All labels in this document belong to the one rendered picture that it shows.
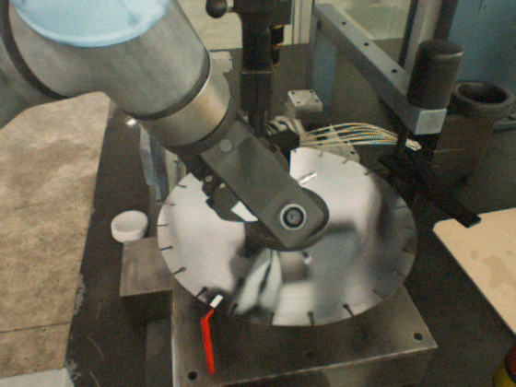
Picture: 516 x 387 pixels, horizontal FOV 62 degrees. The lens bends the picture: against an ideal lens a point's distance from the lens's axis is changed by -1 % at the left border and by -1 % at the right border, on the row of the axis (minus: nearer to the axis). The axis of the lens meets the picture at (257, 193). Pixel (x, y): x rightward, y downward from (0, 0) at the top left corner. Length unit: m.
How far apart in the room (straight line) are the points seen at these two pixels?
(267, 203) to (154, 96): 0.13
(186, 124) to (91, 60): 0.08
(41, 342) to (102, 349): 1.02
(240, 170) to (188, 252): 0.19
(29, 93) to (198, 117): 0.11
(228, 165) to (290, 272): 0.18
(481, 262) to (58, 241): 1.66
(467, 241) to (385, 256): 0.38
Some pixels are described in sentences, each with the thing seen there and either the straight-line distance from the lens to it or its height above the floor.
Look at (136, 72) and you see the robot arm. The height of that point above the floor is 1.22.
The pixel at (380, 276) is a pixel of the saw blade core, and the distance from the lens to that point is 0.51.
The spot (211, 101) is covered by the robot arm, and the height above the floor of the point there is 1.18.
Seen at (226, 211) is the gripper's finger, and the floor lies 1.04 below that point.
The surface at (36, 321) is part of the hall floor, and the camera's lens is 1.79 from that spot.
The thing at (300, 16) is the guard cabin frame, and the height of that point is 0.84.
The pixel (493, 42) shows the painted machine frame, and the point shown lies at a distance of 1.18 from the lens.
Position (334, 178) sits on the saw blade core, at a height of 0.95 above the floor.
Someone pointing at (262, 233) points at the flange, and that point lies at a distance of 0.53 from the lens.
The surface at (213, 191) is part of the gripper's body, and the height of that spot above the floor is 1.08.
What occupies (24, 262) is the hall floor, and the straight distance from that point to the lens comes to 2.02.
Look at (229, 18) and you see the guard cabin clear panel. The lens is 1.68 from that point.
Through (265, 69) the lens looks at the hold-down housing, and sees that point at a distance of 0.51.
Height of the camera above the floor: 1.33
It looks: 39 degrees down
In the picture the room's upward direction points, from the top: straight up
